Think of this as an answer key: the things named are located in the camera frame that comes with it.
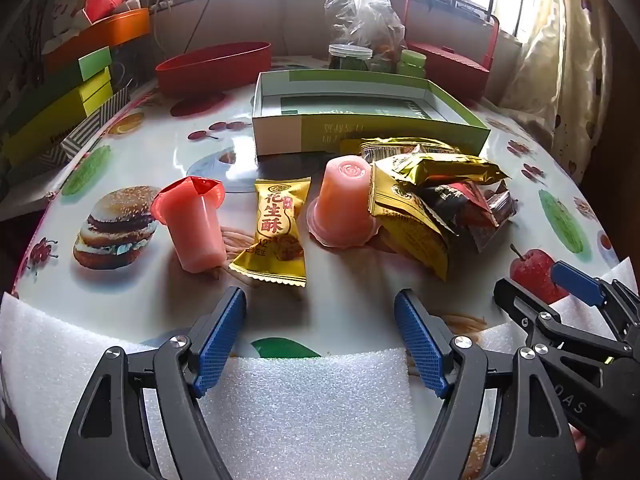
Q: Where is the clear plastic bag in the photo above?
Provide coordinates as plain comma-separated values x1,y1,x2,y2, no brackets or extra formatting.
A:
324,0,407,73

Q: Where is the clear jar with white lid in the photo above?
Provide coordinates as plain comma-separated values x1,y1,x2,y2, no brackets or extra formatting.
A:
327,44,375,72

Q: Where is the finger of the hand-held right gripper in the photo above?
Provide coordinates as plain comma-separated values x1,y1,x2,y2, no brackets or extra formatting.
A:
493,278,621,351
551,261,640,341

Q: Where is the white foam sheet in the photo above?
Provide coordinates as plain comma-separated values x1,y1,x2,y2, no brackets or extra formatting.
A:
0,255,640,480

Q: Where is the red lidded basket with handle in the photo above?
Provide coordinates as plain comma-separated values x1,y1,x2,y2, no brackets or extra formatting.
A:
402,0,501,104

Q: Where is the pink jelly cup lid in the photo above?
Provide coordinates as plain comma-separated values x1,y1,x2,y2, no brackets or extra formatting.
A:
307,156,381,247
150,176,226,273

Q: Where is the red and black candy packet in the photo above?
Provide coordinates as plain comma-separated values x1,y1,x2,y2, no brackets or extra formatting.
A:
420,182,501,237

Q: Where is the black cable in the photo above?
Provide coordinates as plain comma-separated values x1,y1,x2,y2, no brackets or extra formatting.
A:
186,0,213,53

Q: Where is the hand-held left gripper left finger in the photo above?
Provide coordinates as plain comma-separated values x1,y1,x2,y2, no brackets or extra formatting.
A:
56,286,248,480

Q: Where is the person's right hand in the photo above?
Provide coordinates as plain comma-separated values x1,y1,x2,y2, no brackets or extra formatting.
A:
570,422,592,456

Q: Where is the colourful printed bag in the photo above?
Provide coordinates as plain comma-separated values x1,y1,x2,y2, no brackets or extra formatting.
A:
30,0,96,41

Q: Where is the green cardboard box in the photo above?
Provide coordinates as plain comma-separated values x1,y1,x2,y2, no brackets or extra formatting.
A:
252,71,492,157

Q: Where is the black white striped box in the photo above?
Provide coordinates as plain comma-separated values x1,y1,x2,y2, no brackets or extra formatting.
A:
37,85,133,168

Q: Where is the red oval plastic basin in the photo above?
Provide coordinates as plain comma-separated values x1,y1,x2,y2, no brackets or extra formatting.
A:
155,42,272,99

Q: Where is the yellow peanut candy packet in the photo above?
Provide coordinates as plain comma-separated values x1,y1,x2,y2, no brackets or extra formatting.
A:
230,177,312,288

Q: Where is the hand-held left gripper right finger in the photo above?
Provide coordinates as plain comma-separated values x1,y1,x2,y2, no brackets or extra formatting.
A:
393,288,583,480

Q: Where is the orange box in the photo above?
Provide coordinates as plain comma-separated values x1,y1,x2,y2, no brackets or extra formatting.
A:
45,8,151,73

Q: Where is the cream patterned curtain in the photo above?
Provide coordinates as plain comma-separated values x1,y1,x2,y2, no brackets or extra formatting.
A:
500,0,613,186

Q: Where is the stack of green yellow boxes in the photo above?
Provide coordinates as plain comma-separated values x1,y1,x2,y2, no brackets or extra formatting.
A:
2,67,115,166

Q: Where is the green long box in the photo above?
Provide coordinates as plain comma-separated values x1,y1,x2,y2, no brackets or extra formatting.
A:
10,46,112,111

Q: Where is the small green jar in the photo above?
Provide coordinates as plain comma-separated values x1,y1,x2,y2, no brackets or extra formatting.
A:
397,50,427,80

